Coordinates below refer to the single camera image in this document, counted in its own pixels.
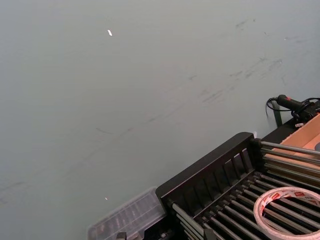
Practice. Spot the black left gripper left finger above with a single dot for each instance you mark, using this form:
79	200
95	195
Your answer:
121	236

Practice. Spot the clear plastic case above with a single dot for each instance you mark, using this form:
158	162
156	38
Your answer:
130	217

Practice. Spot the shallow brown cardboard tray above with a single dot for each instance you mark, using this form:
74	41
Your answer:
305	136

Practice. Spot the plain pale wall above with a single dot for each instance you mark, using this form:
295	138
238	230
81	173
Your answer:
100	100

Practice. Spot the roll of white tape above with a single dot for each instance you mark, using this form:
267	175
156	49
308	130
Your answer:
260	215

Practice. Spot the black rack with steel bars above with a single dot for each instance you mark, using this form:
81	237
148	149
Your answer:
225	175

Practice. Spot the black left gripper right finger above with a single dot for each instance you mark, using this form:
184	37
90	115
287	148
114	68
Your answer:
210	235

